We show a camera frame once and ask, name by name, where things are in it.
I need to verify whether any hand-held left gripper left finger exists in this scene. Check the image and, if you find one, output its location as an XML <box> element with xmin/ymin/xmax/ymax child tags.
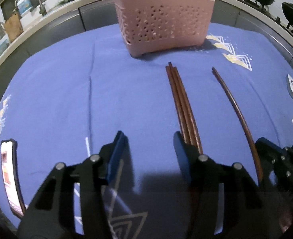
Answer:
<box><xmin>17</xmin><ymin>130</ymin><xmax>129</xmax><ymax>239</ymax></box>

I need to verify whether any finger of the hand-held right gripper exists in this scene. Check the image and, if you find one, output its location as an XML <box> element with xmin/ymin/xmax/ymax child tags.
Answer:
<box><xmin>255</xmin><ymin>137</ymin><xmax>285</xmax><ymax>181</ymax></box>

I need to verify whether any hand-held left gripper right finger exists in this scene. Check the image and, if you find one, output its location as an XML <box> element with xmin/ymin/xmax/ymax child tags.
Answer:
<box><xmin>173</xmin><ymin>131</ymin><xmax>274</xmax><ymax>239</ymax></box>

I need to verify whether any dark brown single chopstick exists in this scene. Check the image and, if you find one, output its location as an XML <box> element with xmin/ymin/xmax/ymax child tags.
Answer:
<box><xmin>211</xmin><ymin>66</ymin><xmax>264</xmax><ymax>181</ymax></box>

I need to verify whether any pink perforated plastic basket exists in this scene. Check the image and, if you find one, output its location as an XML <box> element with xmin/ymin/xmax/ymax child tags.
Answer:
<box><xmin>112</xmin><ymin>0</ymin><xmax>216</xmax><ymax>57</ymax></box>

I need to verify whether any smartphone with dark case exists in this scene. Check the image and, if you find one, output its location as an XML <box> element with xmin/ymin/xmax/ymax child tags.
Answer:
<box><xmin>0</xmin><ymin>139</ymin><xmax>26</xmax><ymax>217</ymax></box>

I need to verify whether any gas stove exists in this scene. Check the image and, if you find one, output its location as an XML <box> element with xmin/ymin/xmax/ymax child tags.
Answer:
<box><xmin>238</xmin><ymin>0</ymin><xmax>293</xmax><ymax>46</ymax></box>

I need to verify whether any kitchen counter with grey cabinets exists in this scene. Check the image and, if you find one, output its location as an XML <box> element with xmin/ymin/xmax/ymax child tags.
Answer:
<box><xmin>0</xmin><ymin>0</ymin><xmax>293</xmax><ymax>116</ymax></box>

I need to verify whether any wooden cutting board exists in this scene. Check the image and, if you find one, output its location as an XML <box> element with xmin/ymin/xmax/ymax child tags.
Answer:
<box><xmin>4</xmin><ymin>14</ymin><xmax>24</xmax><ymax>43</ymax></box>

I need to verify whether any white jug with blue label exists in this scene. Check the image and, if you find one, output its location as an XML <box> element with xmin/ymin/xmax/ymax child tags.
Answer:
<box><xmin>15</xmin><ymin>0</ymin><xmax>32</xmax><ymax>15</ymax></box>

